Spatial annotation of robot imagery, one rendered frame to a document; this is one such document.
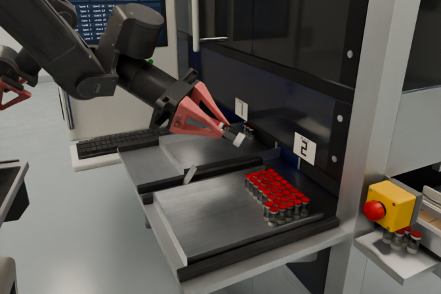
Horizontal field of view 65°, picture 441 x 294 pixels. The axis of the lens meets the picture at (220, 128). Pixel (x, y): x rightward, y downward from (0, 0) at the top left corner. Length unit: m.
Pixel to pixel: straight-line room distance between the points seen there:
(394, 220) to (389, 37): 0.35
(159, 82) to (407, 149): 0.58
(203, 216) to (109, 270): 1.26
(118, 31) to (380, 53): 0.47
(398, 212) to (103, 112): 1.18
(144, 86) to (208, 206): 0.47
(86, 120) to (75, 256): 0.94
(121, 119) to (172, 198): 0.69
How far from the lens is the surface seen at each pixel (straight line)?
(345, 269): 0.95
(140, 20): 0.50
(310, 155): 0.91
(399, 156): 0.86
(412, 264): 0.86
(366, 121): 0.76
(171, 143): 1.27
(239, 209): 0.91
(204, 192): 0.97
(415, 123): 0.85
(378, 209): 0.75
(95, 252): 2.22
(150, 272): 2.03
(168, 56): 1.55
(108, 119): 1.56
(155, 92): 0.52
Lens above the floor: 1.41
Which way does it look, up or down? 22 degrees down
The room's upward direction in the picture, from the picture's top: straight up
